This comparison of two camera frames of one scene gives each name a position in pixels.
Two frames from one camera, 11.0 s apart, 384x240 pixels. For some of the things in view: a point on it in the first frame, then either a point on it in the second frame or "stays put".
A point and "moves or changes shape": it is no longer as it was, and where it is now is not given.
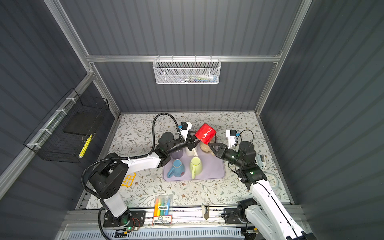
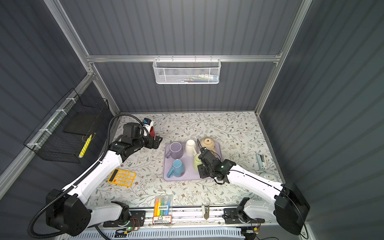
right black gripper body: [232, 156] to [210, 171]
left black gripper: [189, 142] to [156, 143]
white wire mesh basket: [186, 71] stays put
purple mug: [177, 154] stays put
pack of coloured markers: [163, 209] stays put
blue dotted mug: [177, 170] stays put
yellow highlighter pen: [85, 145] stays put
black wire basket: [61, 136] stays put
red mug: [206, 133] moves or changes shape
